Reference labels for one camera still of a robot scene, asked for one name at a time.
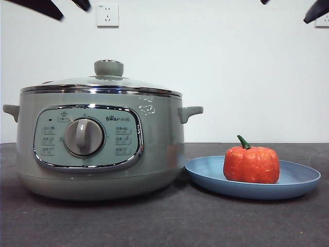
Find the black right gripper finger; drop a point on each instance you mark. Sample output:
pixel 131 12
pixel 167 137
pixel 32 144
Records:
pixel 266 1
pixel 317 10

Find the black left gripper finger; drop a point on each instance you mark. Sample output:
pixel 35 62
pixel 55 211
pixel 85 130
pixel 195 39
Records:
pixel 82 3
pixel 50 9

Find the glass lid with green knob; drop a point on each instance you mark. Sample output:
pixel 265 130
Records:
pixel 108 68

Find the orange pumpkin with green stem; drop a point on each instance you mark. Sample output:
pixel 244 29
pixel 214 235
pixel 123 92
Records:
pixel 252 167

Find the pale green electric steamer pot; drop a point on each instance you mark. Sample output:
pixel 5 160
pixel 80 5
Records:
pixel 159 144

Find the blue round plate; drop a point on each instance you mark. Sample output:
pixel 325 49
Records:
pixel 205 175

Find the white wall socket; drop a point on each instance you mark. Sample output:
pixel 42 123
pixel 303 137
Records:
pixel 323 22
pixel 108 15

